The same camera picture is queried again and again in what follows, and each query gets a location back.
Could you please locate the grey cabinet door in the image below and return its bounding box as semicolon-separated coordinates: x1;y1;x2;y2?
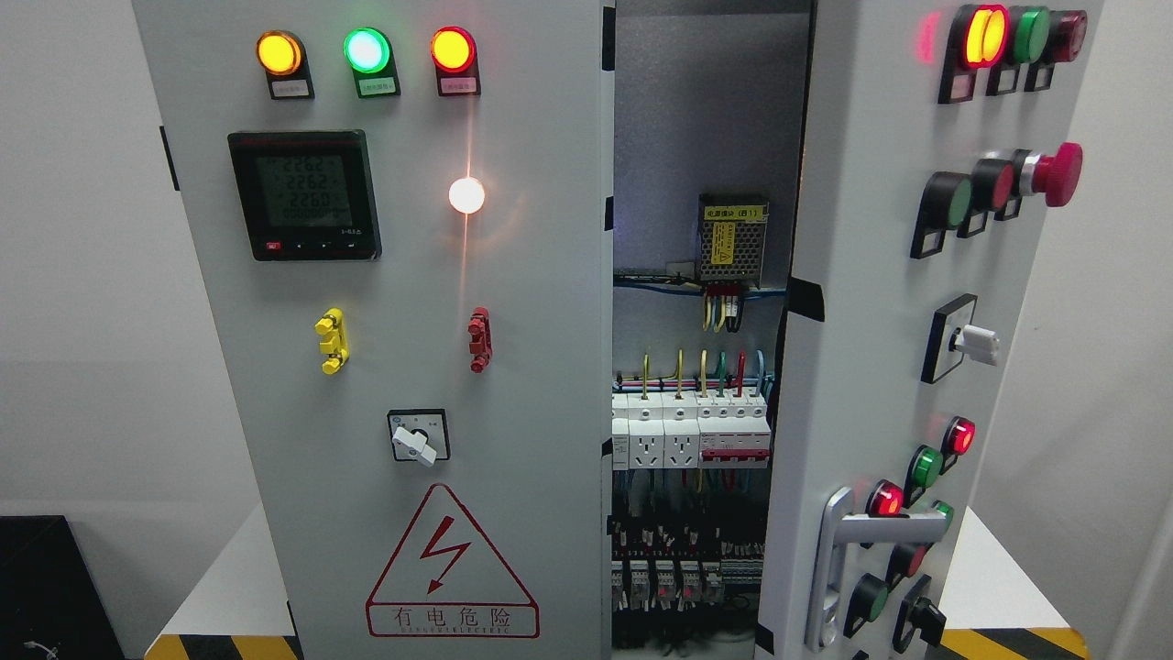
133;1;613;659
754;1;1103;659

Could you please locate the red indicator lamp left door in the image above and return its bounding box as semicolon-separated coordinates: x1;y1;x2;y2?
429;26;481;96

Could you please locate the green indicator lamp left door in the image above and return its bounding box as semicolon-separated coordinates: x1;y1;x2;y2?
344;27;400;98

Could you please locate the yellow indicator lamp left door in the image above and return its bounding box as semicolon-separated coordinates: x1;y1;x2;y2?
255;30;314;100

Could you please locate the white socket breaker row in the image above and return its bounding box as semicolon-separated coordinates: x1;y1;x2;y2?
611;388;772;471

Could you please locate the perforated metal power supply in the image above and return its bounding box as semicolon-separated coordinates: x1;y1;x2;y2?
696;193;769;285

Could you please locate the relay terminal block row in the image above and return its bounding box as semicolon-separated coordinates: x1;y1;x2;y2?
605;515;765;611

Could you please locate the red electric hazard sticker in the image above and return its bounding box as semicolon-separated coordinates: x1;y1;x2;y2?
366;483;540;638

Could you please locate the black digital power meter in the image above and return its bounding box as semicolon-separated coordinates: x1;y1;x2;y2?
228;129;381;260

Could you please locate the red mushroom emergency button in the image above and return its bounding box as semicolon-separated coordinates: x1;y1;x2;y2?
1011;142;1084;206

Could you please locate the red terminal post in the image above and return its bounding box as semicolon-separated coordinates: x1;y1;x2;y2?
466;306;493;373

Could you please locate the white rotary selector switch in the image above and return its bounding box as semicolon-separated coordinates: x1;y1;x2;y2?
386;408;450;467

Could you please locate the yellow terminal post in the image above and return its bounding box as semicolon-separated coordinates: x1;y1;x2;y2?
314;306;350;375

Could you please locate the silver door handle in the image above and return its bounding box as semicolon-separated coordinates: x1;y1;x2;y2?
805;487;950;659

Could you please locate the white selector switch right door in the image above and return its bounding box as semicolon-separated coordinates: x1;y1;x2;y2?
920;293;1001;385

